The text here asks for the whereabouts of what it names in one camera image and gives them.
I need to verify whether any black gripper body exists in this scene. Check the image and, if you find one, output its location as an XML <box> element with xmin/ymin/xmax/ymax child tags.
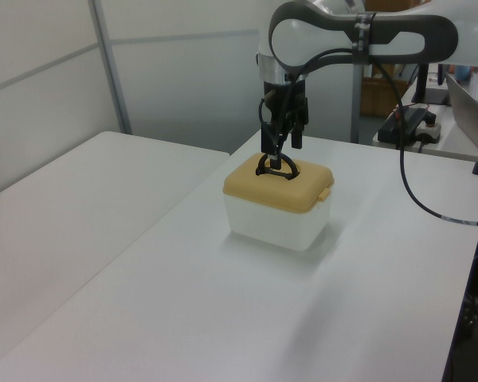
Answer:
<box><xmin>263</xmin><ymin>80</ymin><xmax>308</xmax><ymax>134</ymax></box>

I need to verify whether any brown cardboard box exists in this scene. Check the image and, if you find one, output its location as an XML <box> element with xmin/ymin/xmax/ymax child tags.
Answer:
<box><xmin>360</xmin><ymin>76</ymin><xmax>409</xmax><ymax>119</ymax></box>

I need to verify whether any black cable strap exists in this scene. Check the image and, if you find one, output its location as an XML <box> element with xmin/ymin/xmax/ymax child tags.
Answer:
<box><xmin>352</xmin><ymin>11</ymin><xmax>378</xmax><ymax>64</ymax></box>

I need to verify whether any thin grey upright post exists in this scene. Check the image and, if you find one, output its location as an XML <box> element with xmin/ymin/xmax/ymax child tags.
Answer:
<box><xmin>351</xmin><ymin>61</ymin><xmax>363</xmax><ymax>144</ymax></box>

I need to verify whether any grey emergency stop button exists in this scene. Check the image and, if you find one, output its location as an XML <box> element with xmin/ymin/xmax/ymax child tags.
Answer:
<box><xmin>416</xmin><ymin>115</ymin><xmax>443</xmax><ymax>145</ymax></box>

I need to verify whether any silver laptop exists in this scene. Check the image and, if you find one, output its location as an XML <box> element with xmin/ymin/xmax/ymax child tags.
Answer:
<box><xmin>445</xmin><ymin>71</ymin><xmax>478</xmax><ymax>153</ymax></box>

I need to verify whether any grey partition corner post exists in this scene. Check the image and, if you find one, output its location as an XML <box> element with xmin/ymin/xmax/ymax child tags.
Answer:
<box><xmin>90</xmin><ymin>0</ymin><xmax>133</xmax><ymax>136</ymax></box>

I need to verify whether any black monitor stand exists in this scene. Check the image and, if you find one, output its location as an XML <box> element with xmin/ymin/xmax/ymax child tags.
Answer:
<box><xmin>410</xmin><ymin>63</ymin><xmax>452</xmax><ymax>107</ymax></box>

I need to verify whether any black lid handle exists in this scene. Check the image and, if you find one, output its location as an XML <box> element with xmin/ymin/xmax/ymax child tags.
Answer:
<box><xmin>254</xmin><ymin>154</ymin><xmax>302</xmax><ymax>182</ymax></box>

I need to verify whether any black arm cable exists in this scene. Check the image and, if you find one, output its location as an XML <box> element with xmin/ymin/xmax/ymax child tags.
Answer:
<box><xmin>268</xmin><ymin>47</ymin><xmax>478</xmax><ymax>228</ymax></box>

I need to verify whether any tan tool case lid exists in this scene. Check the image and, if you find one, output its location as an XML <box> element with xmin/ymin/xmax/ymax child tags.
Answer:
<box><xmin>222</xmin><ymin>152</ymin><xmax>335</xmax><ymax>215</ymax></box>

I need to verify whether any black power box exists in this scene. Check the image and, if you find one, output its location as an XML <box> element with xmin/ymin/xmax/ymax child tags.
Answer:
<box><xmin>377</xmin><ymin>107</ymin><xmax>430</xmax><ymax>143</ymax></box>

